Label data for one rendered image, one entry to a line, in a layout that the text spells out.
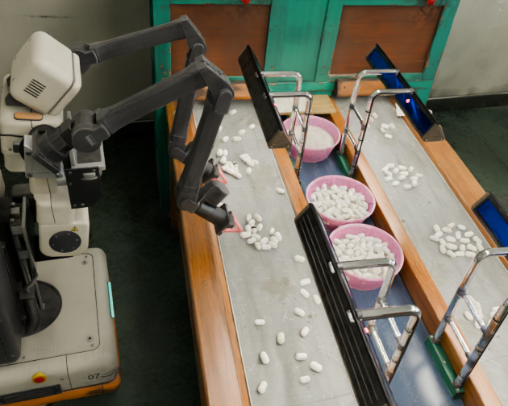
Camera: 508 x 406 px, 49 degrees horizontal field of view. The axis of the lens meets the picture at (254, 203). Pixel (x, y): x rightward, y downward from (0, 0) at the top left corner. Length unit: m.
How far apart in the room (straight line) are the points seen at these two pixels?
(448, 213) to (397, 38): 0.91
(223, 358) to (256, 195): 0.75
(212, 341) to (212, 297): 0.16
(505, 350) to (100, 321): 1.46
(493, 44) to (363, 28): 1.87
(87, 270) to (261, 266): 0.90
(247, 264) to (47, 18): 1.96
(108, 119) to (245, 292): 0.69
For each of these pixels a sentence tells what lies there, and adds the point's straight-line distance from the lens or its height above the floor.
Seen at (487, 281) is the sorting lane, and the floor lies 0.74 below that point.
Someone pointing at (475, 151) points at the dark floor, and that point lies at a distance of 4.12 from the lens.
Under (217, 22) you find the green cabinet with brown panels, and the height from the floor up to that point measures 1.13.
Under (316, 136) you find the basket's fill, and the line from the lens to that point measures 2.50.
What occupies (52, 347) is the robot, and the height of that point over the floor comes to 0.28.
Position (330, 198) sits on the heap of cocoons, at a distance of 2.20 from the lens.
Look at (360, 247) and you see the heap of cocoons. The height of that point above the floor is 0.74.
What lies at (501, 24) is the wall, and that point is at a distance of 4.35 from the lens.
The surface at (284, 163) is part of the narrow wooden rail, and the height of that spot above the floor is 0.76.
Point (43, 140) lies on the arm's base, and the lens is 1.58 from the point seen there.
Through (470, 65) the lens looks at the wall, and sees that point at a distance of 4.38.
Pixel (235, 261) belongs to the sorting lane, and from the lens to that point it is 1.88.
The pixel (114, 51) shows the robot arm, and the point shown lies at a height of 1.27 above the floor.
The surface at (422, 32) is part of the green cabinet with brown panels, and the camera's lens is 2.80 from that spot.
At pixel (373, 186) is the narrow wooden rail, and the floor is 0.76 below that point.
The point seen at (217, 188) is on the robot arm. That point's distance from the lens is 1.72.
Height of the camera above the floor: 2.12
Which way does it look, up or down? 41 degrees down
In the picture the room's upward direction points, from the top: 6 degrees clockwise
